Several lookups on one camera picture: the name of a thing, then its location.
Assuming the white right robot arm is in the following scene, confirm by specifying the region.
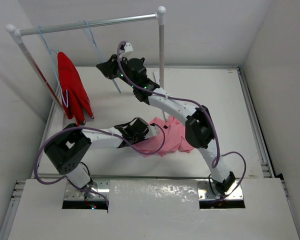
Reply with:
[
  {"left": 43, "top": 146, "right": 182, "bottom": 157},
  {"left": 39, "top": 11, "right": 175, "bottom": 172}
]
[{"left": 96, "top": 54, "right": 235, "bottom": 197}]

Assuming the metal base plate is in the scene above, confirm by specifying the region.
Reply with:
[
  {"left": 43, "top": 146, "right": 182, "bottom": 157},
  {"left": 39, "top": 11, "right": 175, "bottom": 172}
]
[
  {"left": 197, "top": 178, "right": 244, "bottom": 201},
  {"left": 63, "top": 181, "right": 110, "bottom": 201}
]

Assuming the red t shirt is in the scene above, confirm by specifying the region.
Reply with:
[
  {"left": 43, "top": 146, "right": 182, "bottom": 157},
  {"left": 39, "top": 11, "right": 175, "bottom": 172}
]
[{"left": 57, "top": 51, "right": 94, "bottom": 126}]

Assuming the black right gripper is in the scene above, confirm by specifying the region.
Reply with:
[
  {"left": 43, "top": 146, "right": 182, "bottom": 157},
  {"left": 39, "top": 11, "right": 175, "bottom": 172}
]
[{"left": 98, "top": 53, "right": 137, "bottom": 88}]

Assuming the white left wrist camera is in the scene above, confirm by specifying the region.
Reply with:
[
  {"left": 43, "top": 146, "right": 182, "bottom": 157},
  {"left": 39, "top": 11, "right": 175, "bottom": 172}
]
[{"left": 145, "top": 124, "right": 162, "bottom": 139}]

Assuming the light blue wire hanger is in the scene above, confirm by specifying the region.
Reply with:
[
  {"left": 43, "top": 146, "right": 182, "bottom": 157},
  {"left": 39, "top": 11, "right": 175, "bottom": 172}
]
[{"left": 82, "top": 19, "right": 122, "bottom": 95}]

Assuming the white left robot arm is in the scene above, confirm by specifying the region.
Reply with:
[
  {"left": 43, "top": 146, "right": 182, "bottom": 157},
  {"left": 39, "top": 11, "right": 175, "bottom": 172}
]
[{"left": 44, "top": 117, "right": 151, "bottom": 190}]

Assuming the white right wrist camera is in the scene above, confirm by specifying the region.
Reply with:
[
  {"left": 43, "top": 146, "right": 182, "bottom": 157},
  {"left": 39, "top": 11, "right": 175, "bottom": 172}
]
[{"left": 119, "top": 42, "right": 134, "bottom": 55}]

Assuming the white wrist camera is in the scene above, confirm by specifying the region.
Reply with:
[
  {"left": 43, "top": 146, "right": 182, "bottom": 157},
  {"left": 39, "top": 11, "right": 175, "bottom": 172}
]
[
  {"left": 145, "top": 124, "right": 162, "bottom": 139},
  {"left": 119, "top": 42, "right": 134, "bottom": 55}
]

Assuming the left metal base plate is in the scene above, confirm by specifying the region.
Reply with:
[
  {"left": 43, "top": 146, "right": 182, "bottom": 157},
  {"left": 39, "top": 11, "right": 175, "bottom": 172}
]
[{"left": 63, "top": 181, "right": 110, "bottom": 201}]

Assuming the black right base cable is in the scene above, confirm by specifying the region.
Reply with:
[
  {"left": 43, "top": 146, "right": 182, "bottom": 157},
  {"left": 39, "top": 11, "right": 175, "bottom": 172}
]
[{"left": 207, "top": 173, "right": 226, "bottom": 201}]

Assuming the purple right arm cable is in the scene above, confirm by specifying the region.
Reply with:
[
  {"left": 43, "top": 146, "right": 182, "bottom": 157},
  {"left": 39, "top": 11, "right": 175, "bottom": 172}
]
[{"left": 116, "top": 41, "right": 248, "bottom": 202}]

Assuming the light blue hanger with shirt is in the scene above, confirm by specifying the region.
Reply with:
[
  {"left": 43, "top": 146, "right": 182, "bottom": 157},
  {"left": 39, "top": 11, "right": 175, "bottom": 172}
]
[{"left": 38, "top": 26, "right": 69, "bottom": 108}]

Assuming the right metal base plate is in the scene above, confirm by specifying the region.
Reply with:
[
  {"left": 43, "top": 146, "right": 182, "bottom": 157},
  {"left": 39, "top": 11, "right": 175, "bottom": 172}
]
[{"left": 197, "top": 178, "right": 244, "bottom": 201}]

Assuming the black base cable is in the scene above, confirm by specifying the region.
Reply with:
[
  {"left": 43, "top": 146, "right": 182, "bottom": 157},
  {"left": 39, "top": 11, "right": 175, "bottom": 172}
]
[
  {"left": 79, "top": 161, "right": 95, "bottom": 187},
  {"left": 207, "top": 173, "right": 226, "bottom": 201}
]

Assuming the pink t shirt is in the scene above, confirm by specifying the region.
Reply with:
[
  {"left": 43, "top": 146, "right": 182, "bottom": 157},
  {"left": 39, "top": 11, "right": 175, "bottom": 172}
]
[{"left": 134, "top": 116, "right": 194, "bottom": 157}]

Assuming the white clothes rack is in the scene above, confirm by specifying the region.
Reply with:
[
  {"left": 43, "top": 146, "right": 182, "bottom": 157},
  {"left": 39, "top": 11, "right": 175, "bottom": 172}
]
[{"left": 5, "top": 6, "right": 166, "bottom": 109}]

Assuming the black left base cable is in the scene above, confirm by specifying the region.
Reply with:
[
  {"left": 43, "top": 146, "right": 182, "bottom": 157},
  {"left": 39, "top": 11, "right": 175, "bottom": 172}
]
[{"left": 79, "top": 161, "right": 95, "bottom": 187}]

